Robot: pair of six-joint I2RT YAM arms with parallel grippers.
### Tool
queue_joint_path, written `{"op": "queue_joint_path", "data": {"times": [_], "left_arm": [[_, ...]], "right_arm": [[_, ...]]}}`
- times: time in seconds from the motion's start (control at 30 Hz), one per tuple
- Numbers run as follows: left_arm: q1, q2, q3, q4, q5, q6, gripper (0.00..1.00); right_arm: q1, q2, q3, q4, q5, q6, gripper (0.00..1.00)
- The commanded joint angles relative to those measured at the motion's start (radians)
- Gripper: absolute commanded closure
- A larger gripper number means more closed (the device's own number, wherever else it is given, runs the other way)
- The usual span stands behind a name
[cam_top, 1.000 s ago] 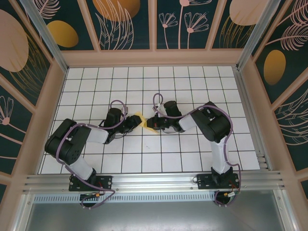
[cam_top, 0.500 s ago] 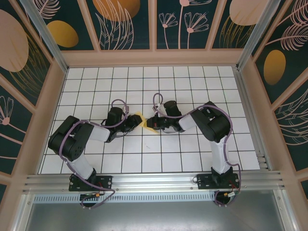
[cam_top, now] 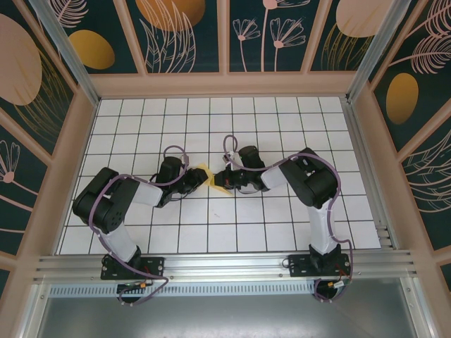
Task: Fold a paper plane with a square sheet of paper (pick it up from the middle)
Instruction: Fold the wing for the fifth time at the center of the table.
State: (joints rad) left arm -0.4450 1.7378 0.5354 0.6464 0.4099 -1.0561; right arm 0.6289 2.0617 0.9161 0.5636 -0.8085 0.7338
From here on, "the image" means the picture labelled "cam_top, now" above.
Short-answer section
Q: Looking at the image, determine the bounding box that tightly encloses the aluminium side rail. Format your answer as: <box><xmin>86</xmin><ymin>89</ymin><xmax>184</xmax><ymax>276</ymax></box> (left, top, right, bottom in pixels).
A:
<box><xmin>340</xmin><ymin>97</ymin><xmax>395</xmax><ymax>250</ymax></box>

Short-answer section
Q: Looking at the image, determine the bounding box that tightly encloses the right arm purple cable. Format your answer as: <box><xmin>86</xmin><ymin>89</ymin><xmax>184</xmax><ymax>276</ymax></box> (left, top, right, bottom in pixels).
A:
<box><xmin>223</xmin><ymin>135</ymin><xmax>354</xmax><ymax>303</ymax></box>

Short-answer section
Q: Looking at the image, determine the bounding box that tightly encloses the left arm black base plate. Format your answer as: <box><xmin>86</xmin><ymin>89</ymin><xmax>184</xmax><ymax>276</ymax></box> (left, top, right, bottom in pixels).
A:
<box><xmin>101</xmin><ymin>256</ymin><xmax>166</xmax><ymax>281</ymax></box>

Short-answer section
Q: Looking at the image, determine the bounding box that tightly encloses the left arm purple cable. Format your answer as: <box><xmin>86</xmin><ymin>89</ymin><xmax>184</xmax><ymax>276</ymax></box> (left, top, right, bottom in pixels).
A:
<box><xmin>87</xmin><ymin>145</ymin><xmax>190</xmax><ymax>307</ymax></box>

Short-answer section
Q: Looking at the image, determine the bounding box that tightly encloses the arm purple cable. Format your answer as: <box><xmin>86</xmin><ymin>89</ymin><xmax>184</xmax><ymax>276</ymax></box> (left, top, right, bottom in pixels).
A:
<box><xmin>223</xmin><ymin>135</ymin><xmax>354</xmax><ymax>303</ymax></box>
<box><xmin>87</xmin><ymin>145</ymin><xmax>190</xmax><ymax>307</ymax></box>

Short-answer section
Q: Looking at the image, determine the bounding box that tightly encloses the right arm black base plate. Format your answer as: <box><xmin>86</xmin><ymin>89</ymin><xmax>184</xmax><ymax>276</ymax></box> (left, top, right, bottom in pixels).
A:
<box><xmin>288</xmin><ymin>253</ymin><xmax>353</xmax><ymax>277</ymax></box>

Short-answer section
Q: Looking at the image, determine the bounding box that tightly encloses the aluminium frame post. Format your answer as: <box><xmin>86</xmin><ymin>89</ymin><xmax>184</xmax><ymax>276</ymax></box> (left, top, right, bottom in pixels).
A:
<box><xmin>27</xmin><ymin>0</ymin><xmax>100</xmax><ymax>106</ymax></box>
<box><xmin>346</xmin><ymin>0</ymin><xmax>412</xmax><ymax>104</ymax></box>

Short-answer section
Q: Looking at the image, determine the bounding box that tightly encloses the slotted grey cable duct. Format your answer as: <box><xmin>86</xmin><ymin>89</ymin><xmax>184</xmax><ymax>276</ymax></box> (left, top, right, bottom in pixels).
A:
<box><xmin>49</xmin><ymin>284</ymin><xmax>318</xmax><ymax>297</ymax></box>

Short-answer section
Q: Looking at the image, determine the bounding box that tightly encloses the long aluminium mounting rail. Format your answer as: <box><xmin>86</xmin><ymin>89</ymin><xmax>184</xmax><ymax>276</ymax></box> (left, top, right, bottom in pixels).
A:
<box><xmin>33</xmin><ymin>249</ymin><xmax>423</xmax><ymax>283</ymax></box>

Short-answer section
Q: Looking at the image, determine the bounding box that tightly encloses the grey metal shelf panel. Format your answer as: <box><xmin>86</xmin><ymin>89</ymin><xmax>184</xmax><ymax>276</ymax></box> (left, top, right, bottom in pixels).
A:
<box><xmin>31</xmin><ymin>281</ymin><xmax>435</xmax><ymax>338</ymax></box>

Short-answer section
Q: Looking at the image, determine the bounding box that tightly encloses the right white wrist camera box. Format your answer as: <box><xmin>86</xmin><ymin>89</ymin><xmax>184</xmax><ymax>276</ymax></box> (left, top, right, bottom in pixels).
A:
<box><xmin>221</xmin><ymin>151</ymin><xmax>244</xmax><ymax>170</ymax></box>

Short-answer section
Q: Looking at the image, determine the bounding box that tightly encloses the yellow cloth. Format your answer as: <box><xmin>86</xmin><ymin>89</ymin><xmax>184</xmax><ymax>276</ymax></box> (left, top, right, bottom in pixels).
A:
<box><xmin>197</xmin><ymin>162</ymin><xmax>233</xmax><ymax>196</ymax></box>

